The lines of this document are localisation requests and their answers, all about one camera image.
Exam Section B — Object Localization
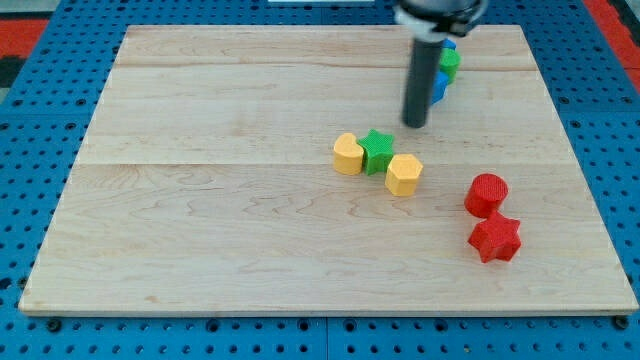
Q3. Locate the yellow heart block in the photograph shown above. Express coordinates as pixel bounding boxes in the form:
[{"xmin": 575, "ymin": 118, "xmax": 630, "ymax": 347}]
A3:
[{"xmin": 333, "ymin": 133, "xmax": 364, "ymax": 175}]

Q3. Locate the red cylinder block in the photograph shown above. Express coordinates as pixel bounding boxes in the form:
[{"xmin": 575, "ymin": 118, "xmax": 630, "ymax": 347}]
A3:
[{"xmin": 464, "ymin": 173, "xmax": 509, "ymax": 218}]

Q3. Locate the red star block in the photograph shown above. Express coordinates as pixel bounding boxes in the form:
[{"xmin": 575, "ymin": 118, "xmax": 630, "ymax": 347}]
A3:
[{"xmin": 468, "ymin": 211, "xmax": 522, "ymax": 263}]

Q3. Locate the green star block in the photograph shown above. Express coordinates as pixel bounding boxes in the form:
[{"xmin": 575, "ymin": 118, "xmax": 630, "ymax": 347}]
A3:
[{"xmin": 357, "ymin": 129, "xmax": 394, "ymax": 175}]

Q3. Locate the green cylinder block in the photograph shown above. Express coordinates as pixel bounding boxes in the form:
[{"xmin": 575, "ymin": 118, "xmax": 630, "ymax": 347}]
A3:
[{"xmin": 439, "ymin": 48, "xmax": 461, "ymax": 84}]

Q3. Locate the blue cube block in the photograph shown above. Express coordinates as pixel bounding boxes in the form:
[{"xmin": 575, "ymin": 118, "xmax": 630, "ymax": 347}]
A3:
[{"xmin": 431, "ymin": 71, "xmax": 449, "ymax": 104}]

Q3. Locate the wooden board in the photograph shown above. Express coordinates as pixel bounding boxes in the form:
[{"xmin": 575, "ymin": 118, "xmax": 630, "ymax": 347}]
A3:
[{"xmin": 19, "ymin": 25, "xmax": 638, "ymax": 317}]

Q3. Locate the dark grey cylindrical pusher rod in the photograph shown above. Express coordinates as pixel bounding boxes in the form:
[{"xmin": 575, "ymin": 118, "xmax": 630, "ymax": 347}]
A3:
[{"xmin": 402, "ymin": 38, "xmax": 443, "ymax": 129}]

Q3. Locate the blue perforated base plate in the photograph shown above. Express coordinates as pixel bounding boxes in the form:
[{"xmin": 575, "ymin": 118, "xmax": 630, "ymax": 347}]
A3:
[{"xmin": 1, "ymin": 1, "xmax": 639, "ymax": 359}]

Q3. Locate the yellow hexagon block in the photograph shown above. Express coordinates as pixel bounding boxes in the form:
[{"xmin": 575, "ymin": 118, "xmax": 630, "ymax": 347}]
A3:
[{"xmin": 385, "ymin": 154, "xmax": 423, "ymax": 197}]

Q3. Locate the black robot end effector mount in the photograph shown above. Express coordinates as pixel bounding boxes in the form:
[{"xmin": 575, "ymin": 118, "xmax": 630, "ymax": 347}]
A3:
[{"xmin": 394, "ymin": 0, "xmax": 488, "ymax": 41}]

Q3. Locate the blue block behind rod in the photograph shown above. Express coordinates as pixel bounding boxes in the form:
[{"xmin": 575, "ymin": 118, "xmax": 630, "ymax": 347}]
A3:
[{"xmin": 443, "ymin": 39, "xmax": 457, "ymax": 50}]

